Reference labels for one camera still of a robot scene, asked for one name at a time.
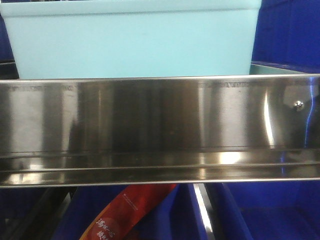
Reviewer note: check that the dark blue bin lower middle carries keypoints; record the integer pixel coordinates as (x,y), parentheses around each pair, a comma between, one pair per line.
(177,217)

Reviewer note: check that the light blue plastic bin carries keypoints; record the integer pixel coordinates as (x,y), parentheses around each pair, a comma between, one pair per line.
(131,38)

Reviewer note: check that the dark blue bin upper left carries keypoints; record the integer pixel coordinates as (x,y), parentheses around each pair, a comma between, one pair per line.
(6,53)

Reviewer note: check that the dark blue bin upper right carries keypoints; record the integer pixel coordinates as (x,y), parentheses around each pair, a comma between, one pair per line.
(288,33)

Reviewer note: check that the dark blue bin lower right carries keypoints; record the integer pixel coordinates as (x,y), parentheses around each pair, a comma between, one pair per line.
(288,210)

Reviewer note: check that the dark blue bin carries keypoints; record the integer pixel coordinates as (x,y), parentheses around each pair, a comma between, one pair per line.
(288,210)
(6,53)
(177,217)
(288,33)

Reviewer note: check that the round steel bolt head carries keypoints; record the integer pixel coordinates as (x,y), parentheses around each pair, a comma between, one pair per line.
(298,105)

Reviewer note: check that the red snack package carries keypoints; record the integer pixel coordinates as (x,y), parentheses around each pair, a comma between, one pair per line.
(117,219)

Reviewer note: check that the stainless steel shelf rail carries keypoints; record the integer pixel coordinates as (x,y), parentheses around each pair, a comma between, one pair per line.
(113,131)

